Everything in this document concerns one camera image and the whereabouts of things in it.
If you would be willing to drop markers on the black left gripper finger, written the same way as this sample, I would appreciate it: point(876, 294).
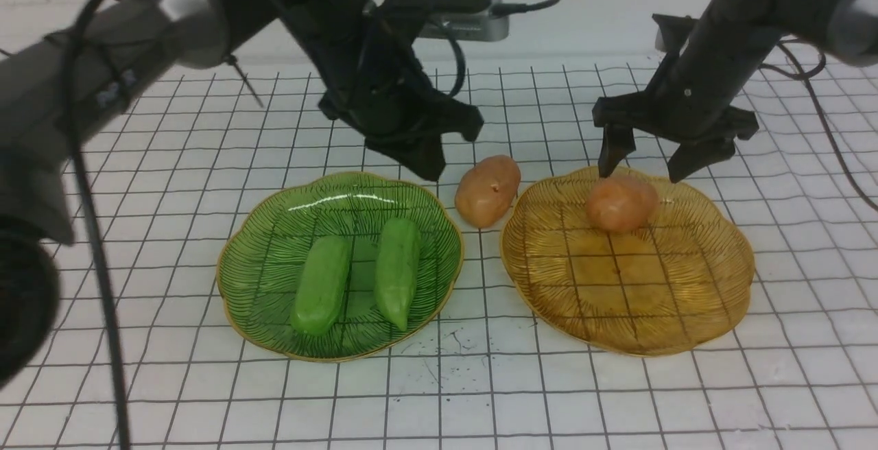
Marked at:
point(453, 116)
point(423, 156)

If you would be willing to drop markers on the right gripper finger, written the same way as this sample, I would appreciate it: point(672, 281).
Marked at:
point(617, 143)
point(692, 156)

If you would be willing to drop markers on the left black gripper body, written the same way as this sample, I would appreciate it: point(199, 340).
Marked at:
point(390, 96)

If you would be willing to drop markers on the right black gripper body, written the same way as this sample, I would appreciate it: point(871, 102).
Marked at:
point(689, 99)

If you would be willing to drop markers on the orange toy potato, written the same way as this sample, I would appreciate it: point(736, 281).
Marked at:
point(621, 204)

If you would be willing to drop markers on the tan toy potato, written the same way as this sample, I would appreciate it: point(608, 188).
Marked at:
point(486, 192)

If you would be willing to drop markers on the pointed green toy cucumber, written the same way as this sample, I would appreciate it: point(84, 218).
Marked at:
point(396, 270)

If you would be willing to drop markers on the rounded green toy cucumber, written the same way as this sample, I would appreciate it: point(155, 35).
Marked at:
point(322, 285)

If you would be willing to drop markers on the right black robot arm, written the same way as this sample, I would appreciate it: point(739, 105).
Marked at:
point(845, 29)

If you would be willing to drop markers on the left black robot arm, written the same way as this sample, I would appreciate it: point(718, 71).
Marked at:
point(60, 92)

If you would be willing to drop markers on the amber transparent plastic plate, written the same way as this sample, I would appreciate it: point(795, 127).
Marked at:
point(680, 280)

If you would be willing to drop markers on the green transparent plastic plate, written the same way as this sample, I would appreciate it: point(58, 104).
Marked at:
point(259, 271)

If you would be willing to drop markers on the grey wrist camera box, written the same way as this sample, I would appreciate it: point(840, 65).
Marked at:
point(480, 26)

